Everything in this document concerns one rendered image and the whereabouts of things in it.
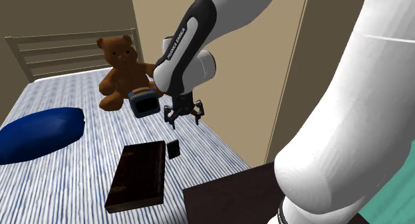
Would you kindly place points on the brown teddy bear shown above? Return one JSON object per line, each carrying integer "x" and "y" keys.
{"x": 124, "y": 74}

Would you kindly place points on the small black square block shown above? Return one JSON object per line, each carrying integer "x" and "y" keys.
{"x": 173, "y": 149}

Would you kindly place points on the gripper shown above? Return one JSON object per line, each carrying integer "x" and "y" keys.
{"x": 183, "y": 104}

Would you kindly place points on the dark brown flat box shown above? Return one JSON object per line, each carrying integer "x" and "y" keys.
{"x": 137, "y": 178}

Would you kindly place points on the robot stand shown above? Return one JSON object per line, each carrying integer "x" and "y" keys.
{"x": 227, "y": 200}

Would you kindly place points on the blue box with black face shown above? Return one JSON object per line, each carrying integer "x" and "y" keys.
{"x": 145, "y": 103}

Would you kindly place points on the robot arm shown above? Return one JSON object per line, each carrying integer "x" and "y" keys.
{"x": 340, "y": 135}

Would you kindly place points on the bed with striped blue sheet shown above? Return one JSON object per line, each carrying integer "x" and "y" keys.
{"x": 64, "y": 184}

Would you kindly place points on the dark blue pillow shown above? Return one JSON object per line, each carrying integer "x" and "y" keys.
{"x": 39, "y": 132}

